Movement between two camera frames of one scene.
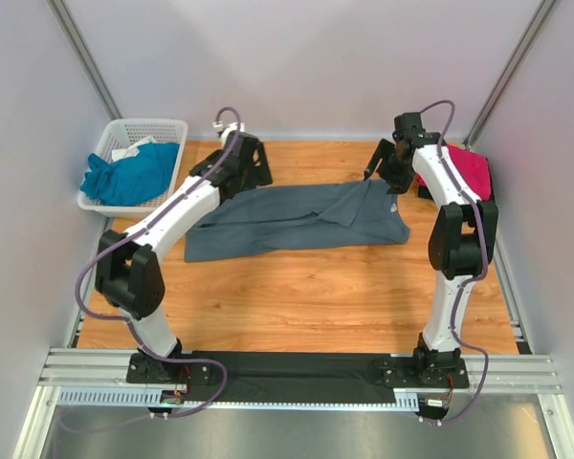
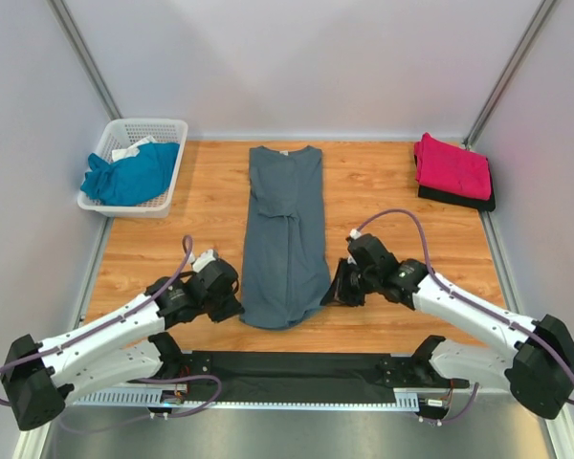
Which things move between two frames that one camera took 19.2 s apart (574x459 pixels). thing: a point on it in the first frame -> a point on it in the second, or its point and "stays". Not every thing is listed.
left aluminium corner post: x=75 y=40 stays
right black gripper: x=400 y=184 -> x=338 y=290
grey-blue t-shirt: x=297 y=215 -> x=287 y=272
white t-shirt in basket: x=131 y=150 stays
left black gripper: x=261 y=174 -> x=232 y=308
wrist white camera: x=233 y=127 -> x=205 y=259
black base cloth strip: x=295 y=377 stays
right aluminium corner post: x=508 y=73 stays
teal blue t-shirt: x=132 y=180 stays
